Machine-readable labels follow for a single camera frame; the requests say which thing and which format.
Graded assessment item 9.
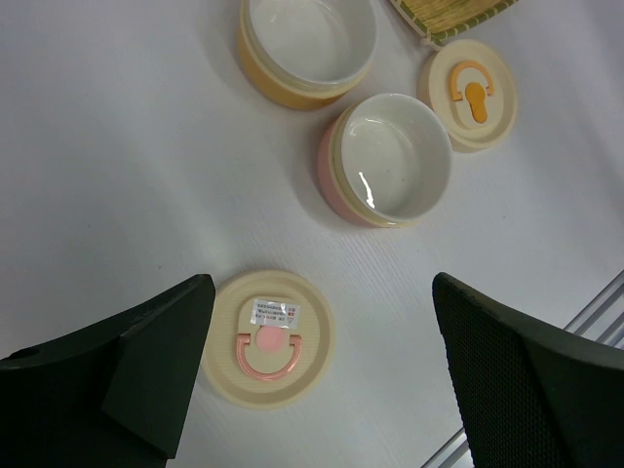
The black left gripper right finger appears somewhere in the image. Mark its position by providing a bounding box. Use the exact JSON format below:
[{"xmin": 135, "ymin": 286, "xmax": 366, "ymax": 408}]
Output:
[{"xmin": 432, "ymin": 273, "xmax": 623, "ymax": 467}]

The cream lid with pink handle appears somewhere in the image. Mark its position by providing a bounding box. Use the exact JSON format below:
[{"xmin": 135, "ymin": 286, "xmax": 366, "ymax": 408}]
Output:
[{"xmin": 201, "ymin": 269, "xmax": 335, "ymax": 410}]

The orange bowl white inside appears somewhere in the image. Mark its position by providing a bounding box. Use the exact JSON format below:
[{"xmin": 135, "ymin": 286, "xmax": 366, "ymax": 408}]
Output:
[{"xmin": 238, "ymin": 0, "xmax": 378, "ymax": 110}]

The bamboo mat green edge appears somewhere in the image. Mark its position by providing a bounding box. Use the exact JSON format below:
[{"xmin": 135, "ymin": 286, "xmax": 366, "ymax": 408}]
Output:
[{"xmin": 391, "ymin": 0, "xmax": 517, "ymax": 49}]

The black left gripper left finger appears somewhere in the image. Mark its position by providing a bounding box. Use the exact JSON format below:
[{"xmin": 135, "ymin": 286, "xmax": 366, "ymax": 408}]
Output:
[{"xmin": 1, "ymin": 274, "xmax": 215, "ymax": 460}]

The pink bowl white inside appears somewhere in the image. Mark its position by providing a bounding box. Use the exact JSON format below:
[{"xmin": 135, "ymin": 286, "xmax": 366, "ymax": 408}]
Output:
[{"xmin": 316, "ymin": 93, "xmax": 452, "ymax": 228}]

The cream lid with orange handle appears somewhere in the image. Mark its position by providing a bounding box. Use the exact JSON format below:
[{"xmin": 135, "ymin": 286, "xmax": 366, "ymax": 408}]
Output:
[{"xmin": 416, "ymin": 39, "xmax": 519, "ymax": 153}]

